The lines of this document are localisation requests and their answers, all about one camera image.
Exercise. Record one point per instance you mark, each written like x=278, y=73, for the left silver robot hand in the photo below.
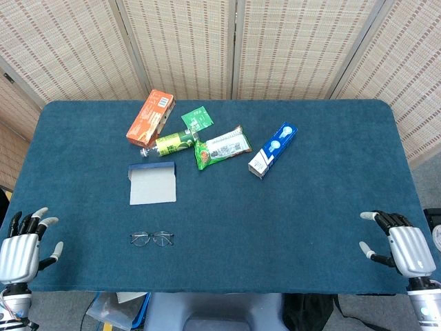
x=19, y=255

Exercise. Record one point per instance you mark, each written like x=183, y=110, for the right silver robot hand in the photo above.
x=411, y=251

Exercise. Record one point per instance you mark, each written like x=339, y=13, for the thin-framed eyeglasses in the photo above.
x=139, y=239

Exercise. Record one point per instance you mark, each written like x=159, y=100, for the blue glasses case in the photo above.
x=153, y=188

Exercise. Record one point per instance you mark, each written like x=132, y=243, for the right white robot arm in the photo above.
x=425, y=307

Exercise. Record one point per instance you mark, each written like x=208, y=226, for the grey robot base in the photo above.
x=213, y=310

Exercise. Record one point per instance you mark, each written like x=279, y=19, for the black plastic tray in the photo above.
x=432, y=215

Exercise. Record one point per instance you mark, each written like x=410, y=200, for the blue light bulb box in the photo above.
x=272, y=150

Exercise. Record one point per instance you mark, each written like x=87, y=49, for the orange carton box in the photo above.
x=148, y=117

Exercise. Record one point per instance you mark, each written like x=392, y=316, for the white round object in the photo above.
x=437, y=236

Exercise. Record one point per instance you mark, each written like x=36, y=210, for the clear plastic bag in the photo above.
x=107, y=310

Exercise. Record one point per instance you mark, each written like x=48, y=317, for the white paper sheet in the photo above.
x=129, y=296

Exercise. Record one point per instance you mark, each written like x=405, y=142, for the black bag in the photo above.
x=306, y=310

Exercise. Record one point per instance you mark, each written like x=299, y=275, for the blue table cloth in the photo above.
x=275, y=224

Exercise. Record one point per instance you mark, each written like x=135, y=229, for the green tea bottle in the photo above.
x=172, y=143

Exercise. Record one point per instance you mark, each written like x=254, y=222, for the green snack bag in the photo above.
x=220, y=148

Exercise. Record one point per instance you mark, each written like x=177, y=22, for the small green sachet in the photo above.
x=197, y=118

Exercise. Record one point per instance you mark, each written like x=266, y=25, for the woven bamboo folding screen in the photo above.
x=186, y=45

